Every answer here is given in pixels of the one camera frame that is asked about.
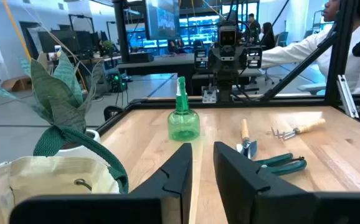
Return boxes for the black looped floor cable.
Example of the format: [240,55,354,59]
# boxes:
[103,105,125,122]

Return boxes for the wide trowel wooden handle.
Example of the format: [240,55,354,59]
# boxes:
[235,118,258,160]

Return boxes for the brown cardboard box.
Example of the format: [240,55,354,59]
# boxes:
[0,75,33,93]

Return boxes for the cream canvas bag green trim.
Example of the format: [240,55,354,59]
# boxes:
[0,124,130,224]

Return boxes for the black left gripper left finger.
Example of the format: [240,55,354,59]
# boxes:
[9,142,194,224]

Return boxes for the large black-framed monitor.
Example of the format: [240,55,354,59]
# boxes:
[144,0,181,40]

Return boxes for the silver aluminium extrusion piece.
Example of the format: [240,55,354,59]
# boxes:
[336,73,360,119]

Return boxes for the silver mounting plate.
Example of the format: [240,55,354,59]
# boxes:
[201,86,217,104]

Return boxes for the black monitor stand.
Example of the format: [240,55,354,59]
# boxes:
[112,0,154,63]

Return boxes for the grey desk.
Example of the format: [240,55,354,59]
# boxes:
[116,53,263,78]

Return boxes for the green plastic spray bottle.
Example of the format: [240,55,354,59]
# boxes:
[167,76,201,142]

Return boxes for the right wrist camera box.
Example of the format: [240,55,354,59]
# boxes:
[217,21,238,48]

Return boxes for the black computer green light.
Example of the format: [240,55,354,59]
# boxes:
[109,72,128,93]

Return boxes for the black desktop monitor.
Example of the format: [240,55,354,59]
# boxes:
[37,29,82,54]

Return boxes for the black aluminium table frame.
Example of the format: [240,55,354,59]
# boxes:
[96,0,360,135]

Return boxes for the yellow hanging cable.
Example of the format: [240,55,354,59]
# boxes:
[1,0,32,62]

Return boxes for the artificial plant in white pot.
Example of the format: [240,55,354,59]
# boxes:
[0,52,106,158]

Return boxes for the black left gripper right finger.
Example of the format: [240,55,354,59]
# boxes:
[212,141,360,224]

